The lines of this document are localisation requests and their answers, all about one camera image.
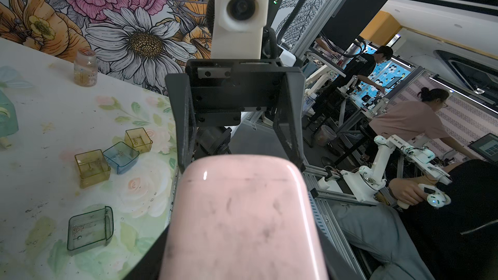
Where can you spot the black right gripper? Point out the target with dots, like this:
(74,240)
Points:
(215,93)

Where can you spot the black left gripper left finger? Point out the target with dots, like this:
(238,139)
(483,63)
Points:
(149,266)

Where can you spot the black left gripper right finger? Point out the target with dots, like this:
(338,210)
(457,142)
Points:
(340,260)

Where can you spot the grey green shavings tray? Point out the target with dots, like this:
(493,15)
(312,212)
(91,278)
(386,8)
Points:
(90,230)

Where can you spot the pink pencil sharpener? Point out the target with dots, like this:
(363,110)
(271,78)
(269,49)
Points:
(242,217)

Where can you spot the blue transparent shavings tray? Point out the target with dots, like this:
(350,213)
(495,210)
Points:
(121,157)

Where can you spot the yellow transparent shavings tray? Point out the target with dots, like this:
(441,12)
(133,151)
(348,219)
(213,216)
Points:
(93,168)

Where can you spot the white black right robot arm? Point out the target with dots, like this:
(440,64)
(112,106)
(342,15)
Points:
(216,92)

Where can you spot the mint green pencil sharpener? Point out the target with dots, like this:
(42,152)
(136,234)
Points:
(9,121)

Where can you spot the seated operator in black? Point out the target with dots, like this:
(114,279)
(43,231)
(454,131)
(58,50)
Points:
(458,241)

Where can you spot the standing person in black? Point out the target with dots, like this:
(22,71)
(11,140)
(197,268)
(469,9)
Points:
(360,66)

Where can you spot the floral table mat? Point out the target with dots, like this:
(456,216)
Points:
(40,185)

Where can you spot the woman in pink shirt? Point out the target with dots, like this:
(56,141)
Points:
(409,119)

